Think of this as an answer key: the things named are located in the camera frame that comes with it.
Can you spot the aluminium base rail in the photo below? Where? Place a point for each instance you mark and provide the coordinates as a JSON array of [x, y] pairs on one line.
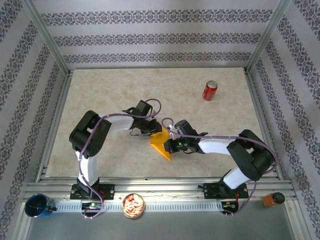
[[160, 188]]

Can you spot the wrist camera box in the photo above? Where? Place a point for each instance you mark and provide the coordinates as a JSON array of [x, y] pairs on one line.
[[172, 130], [154, 111]]

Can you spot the red soda can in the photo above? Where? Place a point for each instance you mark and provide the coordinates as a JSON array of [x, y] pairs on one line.
[[209, 92]]

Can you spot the aluminium side rail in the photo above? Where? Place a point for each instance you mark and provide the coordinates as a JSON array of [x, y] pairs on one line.
[[62, 100], [256, 100]]

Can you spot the small circuit board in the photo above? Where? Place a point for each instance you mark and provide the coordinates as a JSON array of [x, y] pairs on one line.
[[228, 205], [91, 205]]

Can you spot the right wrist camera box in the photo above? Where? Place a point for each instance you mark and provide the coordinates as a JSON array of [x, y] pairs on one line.
[[172, 130]]

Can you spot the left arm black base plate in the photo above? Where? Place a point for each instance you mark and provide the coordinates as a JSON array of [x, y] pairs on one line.
[[107, 191]]

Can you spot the aluminium frame post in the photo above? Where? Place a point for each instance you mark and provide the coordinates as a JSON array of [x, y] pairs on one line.
[[47, 37], [266, 37]]

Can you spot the orange cloth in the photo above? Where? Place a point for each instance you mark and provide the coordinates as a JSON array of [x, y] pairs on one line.
[[158, 143]]

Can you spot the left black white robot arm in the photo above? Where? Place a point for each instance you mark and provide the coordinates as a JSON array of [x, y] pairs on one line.
[[87, 135]]

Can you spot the round bowl of red food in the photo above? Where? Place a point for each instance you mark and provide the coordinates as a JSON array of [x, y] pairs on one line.
[[133, 206]]

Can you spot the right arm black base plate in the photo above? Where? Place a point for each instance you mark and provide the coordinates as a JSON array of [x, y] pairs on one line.
[[211, 191]]

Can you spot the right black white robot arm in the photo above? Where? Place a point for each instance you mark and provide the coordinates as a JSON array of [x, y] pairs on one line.
[[250, 155]]

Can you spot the blue mug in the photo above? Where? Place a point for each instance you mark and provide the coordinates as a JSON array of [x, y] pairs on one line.
[[37, 206]]

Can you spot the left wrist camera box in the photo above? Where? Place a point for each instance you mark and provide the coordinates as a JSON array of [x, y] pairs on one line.
[[154, 111]]

